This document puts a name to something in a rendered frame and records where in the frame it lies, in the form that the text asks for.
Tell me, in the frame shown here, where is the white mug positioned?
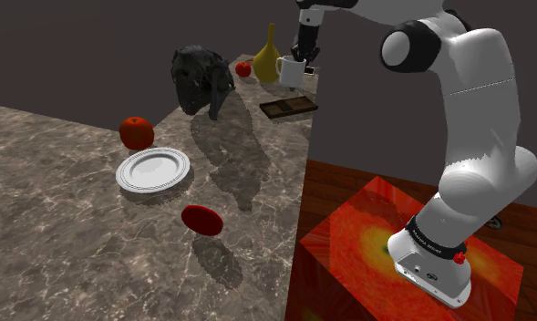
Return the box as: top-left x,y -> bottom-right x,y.
275,55 -> 308,89

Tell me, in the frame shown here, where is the yellow long-necked vase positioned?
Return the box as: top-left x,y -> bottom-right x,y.
253,23 -> 283,84

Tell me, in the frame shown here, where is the dark brown flat tray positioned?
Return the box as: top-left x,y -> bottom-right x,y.
259,96 -> 319,120

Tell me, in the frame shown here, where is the black bag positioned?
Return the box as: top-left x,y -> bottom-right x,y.
170,45 -> 236,121

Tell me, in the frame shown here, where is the large red apple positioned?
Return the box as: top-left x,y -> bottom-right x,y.
118,117 -> 156,151

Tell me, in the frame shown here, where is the white plate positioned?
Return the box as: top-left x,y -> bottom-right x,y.
115,147 -> 191,195

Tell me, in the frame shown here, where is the dark red disc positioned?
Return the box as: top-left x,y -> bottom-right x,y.
181,204 -> 224,237

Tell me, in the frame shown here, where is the red orange patterned robot stand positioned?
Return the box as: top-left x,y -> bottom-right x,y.
284,175 -> 525,321

